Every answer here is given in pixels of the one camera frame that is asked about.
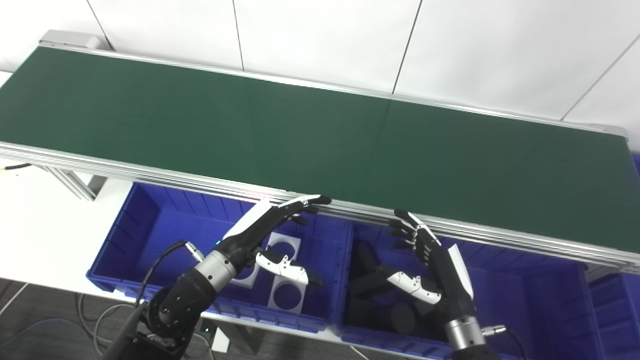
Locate black cylinder part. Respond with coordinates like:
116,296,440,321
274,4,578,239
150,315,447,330
390,301,420,337

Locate grey conveyor end housing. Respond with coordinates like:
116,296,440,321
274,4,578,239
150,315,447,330
39,30,113,51

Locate aluminium conveyor leg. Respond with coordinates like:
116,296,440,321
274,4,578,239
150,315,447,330
42,167,107,202
582,262,628,284

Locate white power adapter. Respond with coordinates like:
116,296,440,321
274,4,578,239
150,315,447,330
210,329,232,354

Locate green conveyor belt aluminium frame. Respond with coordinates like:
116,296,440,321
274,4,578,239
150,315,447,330
0,42,640,275

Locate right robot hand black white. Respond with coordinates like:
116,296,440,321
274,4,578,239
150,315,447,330
387,209,475,321

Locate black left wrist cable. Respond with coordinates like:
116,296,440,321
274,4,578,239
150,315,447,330
135,240,206,321

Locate black angled block part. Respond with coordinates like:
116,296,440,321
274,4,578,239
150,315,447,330
348,244,401,301

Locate blue plastic bin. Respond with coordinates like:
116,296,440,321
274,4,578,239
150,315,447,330
337,220,608,360
86,181,353,334
587,152,640,360

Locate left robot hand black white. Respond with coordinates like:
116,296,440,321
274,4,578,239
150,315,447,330
216,195,332,287

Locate grey floor cable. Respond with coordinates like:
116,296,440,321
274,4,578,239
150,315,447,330
75,292,151,351

